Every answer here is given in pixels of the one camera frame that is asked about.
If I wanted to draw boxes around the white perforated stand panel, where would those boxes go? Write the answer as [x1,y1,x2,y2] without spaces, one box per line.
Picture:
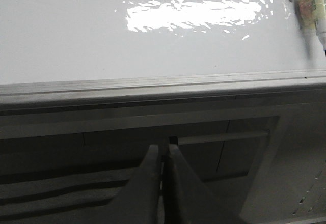
[240,102,325,223]

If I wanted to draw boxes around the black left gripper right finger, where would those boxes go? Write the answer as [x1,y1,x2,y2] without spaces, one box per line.
[162,144,244,223]

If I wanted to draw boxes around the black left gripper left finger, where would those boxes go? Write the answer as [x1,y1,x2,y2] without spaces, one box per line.
[106,145,161,223]

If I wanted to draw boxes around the white whiteboard with aluminium frame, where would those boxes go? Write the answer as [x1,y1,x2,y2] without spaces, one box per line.
[1,0,325,105]

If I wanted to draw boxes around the white taped whiteboard marker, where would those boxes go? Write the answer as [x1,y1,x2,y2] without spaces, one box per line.
[296,0,325,52]

